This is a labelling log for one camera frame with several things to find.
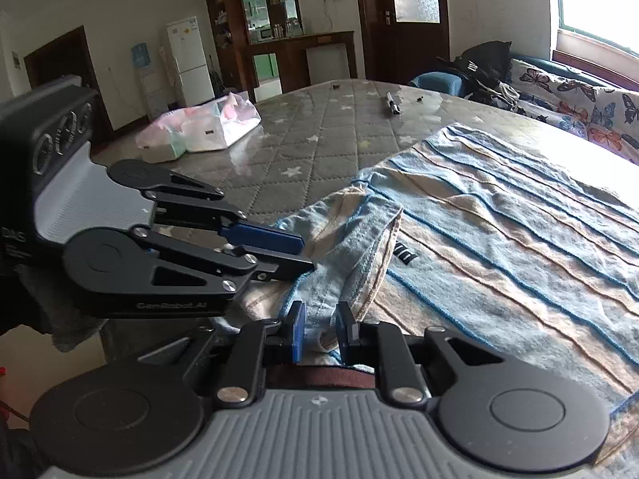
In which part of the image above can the blue striped knitted garment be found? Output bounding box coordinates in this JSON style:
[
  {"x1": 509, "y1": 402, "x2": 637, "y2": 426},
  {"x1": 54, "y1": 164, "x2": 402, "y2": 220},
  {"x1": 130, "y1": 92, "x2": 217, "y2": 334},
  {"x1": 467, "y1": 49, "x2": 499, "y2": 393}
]
[{"x1": 220, "y1": 125, "x2": 638, "y2": 478}]

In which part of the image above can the pink white storage bag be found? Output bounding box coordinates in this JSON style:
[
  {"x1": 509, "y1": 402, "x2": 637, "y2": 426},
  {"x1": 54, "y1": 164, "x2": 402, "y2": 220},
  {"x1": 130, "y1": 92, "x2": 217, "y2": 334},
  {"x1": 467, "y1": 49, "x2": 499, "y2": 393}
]
[{"x1": 135, "y1": 92, "x2": 261, "y2": 163}]

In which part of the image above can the water dispenser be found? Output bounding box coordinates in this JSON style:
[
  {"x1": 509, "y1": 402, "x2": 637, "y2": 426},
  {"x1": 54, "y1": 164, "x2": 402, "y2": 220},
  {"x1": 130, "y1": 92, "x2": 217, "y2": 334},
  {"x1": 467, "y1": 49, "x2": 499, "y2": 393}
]
[{"x1": 131, "y1": 42, "x2": 169, "y2": 121}]

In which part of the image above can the black marker pen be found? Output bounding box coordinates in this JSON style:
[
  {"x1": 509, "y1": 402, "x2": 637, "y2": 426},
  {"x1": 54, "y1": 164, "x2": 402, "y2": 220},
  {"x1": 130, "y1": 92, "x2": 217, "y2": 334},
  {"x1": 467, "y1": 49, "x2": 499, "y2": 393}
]
[{"x1": 385, "y1": 92, "x2": 401, "y2": 116}]

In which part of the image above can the white refrigerator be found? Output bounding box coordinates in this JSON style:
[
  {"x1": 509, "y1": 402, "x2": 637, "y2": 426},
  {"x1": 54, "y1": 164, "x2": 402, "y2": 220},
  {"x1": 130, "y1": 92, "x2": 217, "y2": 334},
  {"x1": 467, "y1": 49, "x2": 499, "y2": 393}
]
[{"x1": 163, "y1": 16, "x2": 214, "y2": 107}]

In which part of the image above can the dark wooden cabinet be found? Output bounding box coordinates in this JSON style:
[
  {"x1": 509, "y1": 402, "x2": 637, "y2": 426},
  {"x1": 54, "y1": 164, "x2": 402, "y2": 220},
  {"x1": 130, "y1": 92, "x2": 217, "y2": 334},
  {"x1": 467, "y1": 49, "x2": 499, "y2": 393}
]
[{"x1": 205, "y1": 0, "x2": 357, "y2": 97}]

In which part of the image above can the blue sofa bench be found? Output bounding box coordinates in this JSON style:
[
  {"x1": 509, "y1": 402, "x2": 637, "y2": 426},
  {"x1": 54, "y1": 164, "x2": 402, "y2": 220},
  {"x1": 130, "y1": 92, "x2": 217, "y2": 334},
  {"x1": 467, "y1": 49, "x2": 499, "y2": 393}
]
[{"x1": 411, "y1": 56, "x2": 627, "y2": 113}]

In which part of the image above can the dark wooden door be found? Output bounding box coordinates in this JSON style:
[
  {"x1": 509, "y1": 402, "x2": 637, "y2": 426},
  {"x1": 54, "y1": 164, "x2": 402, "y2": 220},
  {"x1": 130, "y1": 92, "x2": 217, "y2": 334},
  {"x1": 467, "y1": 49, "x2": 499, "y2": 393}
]
[{"x1": 357, "y1": 0, "x2": 449, "y2": 84}]

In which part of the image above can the black bag on sofa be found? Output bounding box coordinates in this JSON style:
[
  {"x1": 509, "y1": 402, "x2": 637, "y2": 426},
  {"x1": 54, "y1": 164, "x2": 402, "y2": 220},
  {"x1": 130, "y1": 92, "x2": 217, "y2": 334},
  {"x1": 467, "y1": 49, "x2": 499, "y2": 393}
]
[{"x1": 437, "y1": 40, "x2": 519, "y2": 106}]

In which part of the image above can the long butterfly print cushion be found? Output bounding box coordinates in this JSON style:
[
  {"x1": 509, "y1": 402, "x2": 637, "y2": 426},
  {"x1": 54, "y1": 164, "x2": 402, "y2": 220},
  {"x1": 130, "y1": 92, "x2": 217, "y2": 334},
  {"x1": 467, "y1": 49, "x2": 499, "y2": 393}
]
[{"x1": 510, "y1": 58, "x2": 597, "y2": 139}]

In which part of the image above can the large butterfly print cushion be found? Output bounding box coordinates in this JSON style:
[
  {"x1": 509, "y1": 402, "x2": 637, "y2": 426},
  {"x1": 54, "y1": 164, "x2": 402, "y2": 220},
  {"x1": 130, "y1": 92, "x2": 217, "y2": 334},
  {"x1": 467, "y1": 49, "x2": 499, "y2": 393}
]
[{"x1": 587, "y1": 87, "x2": 639, "y2": 164}]

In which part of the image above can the window with green frame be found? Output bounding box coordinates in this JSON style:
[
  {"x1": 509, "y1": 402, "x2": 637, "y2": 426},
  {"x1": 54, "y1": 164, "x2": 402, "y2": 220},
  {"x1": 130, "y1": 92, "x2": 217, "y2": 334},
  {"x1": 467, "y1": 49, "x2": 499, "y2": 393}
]
[{"x1": 558, "y1": 0, "x2": 638, "y2": 56}]

